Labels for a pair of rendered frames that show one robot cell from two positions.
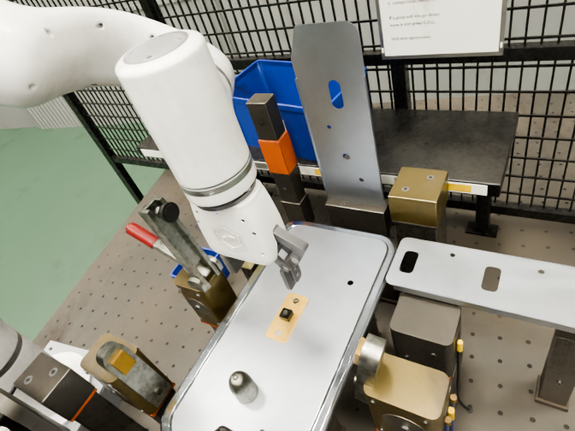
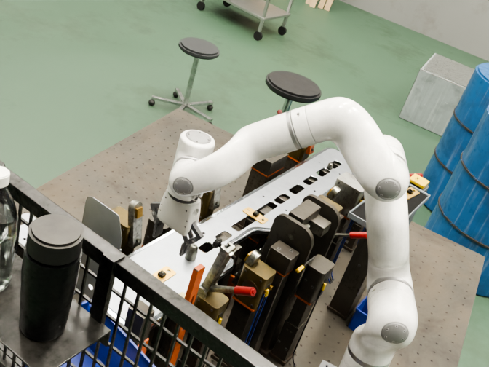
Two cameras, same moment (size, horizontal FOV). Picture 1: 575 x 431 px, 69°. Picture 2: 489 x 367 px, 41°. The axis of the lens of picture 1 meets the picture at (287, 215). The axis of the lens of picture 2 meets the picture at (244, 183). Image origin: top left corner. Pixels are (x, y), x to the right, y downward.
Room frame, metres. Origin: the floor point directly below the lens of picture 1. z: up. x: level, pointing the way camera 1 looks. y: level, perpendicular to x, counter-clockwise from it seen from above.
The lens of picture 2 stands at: (1.71, -0.19, 2.16)
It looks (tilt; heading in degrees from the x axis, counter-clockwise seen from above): 31 degrees down; 164
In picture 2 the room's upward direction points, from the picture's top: 18 degrees clockwise
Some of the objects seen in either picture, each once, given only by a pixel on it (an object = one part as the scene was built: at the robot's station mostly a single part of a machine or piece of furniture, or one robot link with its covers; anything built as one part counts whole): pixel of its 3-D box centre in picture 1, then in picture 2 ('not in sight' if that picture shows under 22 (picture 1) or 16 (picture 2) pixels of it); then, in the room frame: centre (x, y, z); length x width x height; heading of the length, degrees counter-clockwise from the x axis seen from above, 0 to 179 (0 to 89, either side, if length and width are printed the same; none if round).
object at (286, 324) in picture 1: (286, 315); (161, 274); (0.39, 0.06, 1.01); 0.08 x 0.04 x 0.01; 138
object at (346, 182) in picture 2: not in sight; (337, 230); (-0.08, 0.72, 0.90); 0.13 x 0.08 x 0.41; 48
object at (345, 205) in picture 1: (366, 253); not in sight; (0.58, -0.13, 0.85); 0.12 x 0.03 x 0.30; 48
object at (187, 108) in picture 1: (187, 108); (191, 161); (0.40, 0.05, 1.37); 0.09 x 0.08 x 0.13; 167
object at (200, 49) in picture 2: not in sight; (193, 81); (-2.54, 0.46, 0.27); 0.50 x 0.48 x 0.54; 139
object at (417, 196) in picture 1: (423, 251); not in sight; (0.51, -0.22, 0.88); 0.08 x 0.08 x 0.36; 48
